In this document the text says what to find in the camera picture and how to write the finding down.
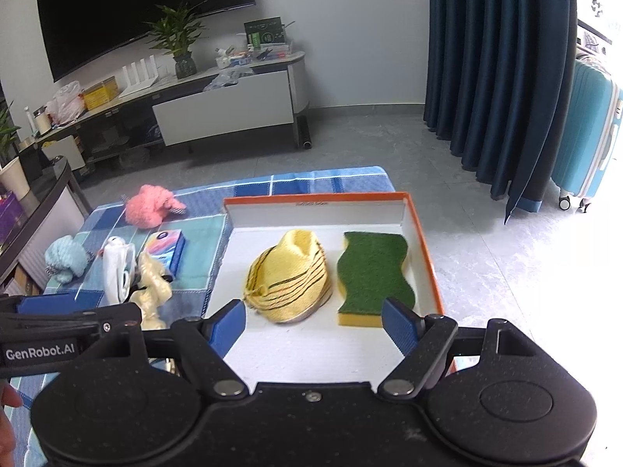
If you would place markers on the black side table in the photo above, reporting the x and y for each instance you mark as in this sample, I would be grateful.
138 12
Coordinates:
56 206

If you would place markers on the green plant on side table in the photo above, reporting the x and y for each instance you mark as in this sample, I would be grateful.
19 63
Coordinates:
8 135

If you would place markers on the purple storage box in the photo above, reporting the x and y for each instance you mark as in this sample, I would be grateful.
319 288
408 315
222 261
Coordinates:
12 216

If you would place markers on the yellow box on cabinet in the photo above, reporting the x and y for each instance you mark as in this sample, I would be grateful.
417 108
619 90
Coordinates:
101 93

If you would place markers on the green yellow scrub sponge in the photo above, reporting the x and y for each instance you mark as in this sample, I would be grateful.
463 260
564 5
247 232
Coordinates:
370 270

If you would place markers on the white router with antennas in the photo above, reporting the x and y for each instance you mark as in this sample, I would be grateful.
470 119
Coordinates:
139 76

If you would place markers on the dark blue curtain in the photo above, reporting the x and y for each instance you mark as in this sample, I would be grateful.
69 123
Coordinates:
498 90

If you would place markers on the white paper cup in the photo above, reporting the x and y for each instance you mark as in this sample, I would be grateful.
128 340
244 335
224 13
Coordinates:
13 178

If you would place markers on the black green product box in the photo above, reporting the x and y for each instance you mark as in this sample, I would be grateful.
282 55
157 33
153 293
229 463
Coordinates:
264 31

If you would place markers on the white orange-rimmed cardboard box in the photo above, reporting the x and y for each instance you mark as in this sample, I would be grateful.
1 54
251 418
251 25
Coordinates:
315 348

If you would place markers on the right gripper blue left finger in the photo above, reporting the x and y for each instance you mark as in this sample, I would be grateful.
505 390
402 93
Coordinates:
224 328

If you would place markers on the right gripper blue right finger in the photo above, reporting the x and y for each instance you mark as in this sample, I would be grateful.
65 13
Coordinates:
402 324

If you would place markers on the translucent yellow plastic glove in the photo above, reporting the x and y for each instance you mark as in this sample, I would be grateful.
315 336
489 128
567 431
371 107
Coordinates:
153 290

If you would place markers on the teal suitcase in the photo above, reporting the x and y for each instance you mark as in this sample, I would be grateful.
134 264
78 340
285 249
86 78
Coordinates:
590 133

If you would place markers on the white TV cabinet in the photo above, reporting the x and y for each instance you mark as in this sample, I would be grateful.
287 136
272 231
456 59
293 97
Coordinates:
180 111

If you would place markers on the blue checkered table cloth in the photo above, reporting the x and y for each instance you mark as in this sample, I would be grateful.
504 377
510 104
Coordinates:
206 230

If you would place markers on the light blue fluffy towel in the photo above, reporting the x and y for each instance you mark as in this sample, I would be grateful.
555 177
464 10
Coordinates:
67 260

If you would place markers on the yellow striped knit cloth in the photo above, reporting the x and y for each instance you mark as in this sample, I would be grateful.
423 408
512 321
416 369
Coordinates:
290 280

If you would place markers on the person's left hand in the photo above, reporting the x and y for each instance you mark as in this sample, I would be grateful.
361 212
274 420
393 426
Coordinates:
11 398

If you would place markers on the white plastic bag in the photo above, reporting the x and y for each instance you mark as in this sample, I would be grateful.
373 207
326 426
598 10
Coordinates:
67 104

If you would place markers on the pink fluffy towel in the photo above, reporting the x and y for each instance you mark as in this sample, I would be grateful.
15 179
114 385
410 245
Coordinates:
151 205

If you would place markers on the colourful tissue pack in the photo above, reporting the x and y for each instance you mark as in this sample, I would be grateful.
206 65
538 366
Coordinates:
166 247

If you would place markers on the potted bamboo plant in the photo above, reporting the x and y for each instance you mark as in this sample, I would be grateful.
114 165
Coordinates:
174 32

